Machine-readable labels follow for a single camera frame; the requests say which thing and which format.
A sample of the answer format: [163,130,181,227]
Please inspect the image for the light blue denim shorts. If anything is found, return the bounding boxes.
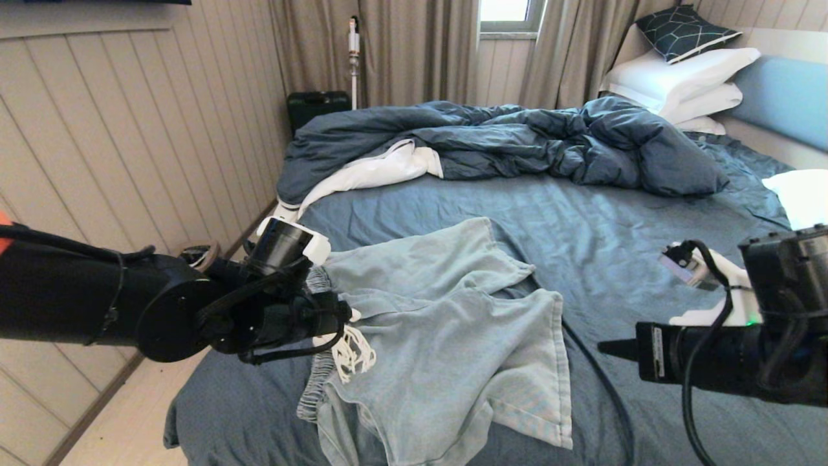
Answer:
[296,217,573,466]

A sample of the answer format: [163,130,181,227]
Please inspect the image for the brown trash bin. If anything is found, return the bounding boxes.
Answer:
[178,241,222,269]

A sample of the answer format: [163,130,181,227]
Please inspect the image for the blue bed sheet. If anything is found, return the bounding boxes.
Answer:
[163,133,828,466]

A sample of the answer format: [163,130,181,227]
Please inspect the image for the white pillow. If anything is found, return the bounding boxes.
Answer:
[600,48,762,116]
[762,170,828,232]
[659,83,744,126]
[675,116,726,137]

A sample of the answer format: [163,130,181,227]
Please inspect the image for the black hard case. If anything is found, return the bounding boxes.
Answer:
[287,91,352,138]

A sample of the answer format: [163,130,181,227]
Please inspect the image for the dark blue crumpled duvet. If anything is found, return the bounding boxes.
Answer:
[272,96,730,224]

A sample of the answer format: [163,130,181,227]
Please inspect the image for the blue headboard cushion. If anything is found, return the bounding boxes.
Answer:
[726,56,828,153]

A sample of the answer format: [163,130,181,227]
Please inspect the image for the white stick vacuum cleaner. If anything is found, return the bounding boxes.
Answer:
[348,16,361,111]

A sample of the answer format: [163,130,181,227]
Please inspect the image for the beige curtain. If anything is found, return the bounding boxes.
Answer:
[268,0,481,109]
[517,0,680,111]

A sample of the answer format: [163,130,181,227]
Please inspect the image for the beige headboard panel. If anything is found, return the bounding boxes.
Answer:
[613,25,828,171]

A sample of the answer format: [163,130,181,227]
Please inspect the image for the dark patterned cushion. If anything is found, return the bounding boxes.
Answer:
[636,5,743,65]

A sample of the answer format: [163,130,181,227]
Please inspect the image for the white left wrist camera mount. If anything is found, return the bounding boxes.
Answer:
[257,217,332,267]

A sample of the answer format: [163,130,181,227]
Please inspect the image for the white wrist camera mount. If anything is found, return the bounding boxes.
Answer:
[660,243,759,327]
[257,217,332,267]

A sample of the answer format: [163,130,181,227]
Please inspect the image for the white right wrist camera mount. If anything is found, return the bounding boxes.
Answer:
[660,243,759,327]

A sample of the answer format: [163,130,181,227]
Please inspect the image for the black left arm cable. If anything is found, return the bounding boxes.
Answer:
[0,223,347,366]

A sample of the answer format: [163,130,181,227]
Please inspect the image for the window with grey frame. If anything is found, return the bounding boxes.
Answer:
[480,0,545,34]

